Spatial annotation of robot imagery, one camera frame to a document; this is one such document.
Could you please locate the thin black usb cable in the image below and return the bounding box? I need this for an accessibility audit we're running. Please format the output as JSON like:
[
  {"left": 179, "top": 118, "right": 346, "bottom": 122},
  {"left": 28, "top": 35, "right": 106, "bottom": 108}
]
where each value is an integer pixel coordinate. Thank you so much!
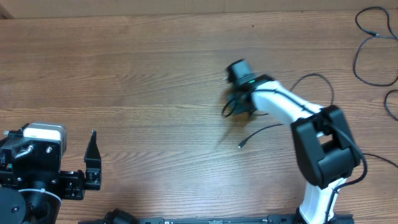
[{"left": 221, "top": 73, "right": 335, "bottom": 149}]

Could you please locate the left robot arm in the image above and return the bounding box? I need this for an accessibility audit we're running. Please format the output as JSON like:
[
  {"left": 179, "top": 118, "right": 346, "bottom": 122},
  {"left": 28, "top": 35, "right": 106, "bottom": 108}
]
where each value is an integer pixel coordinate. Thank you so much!
[{"left": 1, "top": 130, "right": 101, "bottom": 223}]

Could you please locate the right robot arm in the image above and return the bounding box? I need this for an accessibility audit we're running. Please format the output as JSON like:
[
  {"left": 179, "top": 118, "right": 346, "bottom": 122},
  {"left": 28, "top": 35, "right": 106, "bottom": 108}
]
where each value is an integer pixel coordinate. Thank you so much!
[{"left": 226, "top": 59, "right": 368, "bottom": 223}]

